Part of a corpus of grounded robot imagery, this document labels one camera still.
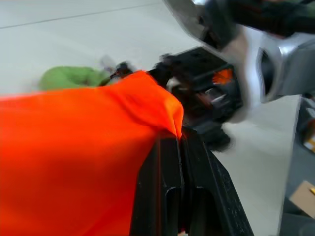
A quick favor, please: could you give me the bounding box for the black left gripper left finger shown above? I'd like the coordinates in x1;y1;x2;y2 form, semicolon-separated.
129;132;186;236

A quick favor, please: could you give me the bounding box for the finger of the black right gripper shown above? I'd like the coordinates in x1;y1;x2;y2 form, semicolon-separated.
147;54;178;87
191;121;232;153

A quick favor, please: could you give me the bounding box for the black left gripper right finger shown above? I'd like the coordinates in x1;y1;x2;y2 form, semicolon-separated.
181;126;254;236

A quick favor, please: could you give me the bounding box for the orange fabric pouch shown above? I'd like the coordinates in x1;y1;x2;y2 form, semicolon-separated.
0;70;185;236

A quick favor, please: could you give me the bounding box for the green fabric pouch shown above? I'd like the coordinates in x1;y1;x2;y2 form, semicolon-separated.
38;65;112;90

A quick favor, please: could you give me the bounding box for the brown cardboard box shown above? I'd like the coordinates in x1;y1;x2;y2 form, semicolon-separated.
288;180;315;217

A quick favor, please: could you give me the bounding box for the dark equipment with yellow label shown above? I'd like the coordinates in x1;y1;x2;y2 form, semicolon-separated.
298;93;315;156

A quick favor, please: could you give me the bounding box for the black drawstring cord lock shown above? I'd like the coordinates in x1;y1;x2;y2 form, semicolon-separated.
110;61;135;80

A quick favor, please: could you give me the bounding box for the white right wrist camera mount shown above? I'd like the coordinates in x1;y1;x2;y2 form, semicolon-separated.
220;24;283;124

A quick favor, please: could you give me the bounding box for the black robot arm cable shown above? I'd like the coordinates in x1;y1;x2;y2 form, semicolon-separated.
231;0;315;38

